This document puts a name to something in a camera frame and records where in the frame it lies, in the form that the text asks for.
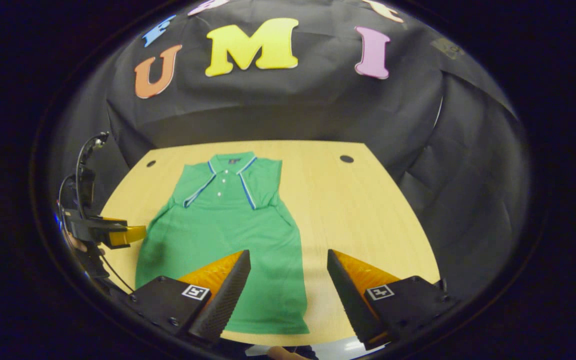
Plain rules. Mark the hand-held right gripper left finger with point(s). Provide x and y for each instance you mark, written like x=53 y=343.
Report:
x=225 y=300

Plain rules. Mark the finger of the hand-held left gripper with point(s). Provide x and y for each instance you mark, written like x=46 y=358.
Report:
x=90 y=227

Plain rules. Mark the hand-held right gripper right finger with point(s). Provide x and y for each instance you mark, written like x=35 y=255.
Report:
x=350 y=300

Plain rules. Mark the green T-shirt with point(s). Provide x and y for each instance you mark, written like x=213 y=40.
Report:
x=228 y=235

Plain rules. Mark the black backdrop cloth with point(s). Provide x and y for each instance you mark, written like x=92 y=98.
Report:
x=318 y=110

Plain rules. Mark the grey tape patch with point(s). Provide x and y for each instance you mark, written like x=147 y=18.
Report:
x=448 y=48

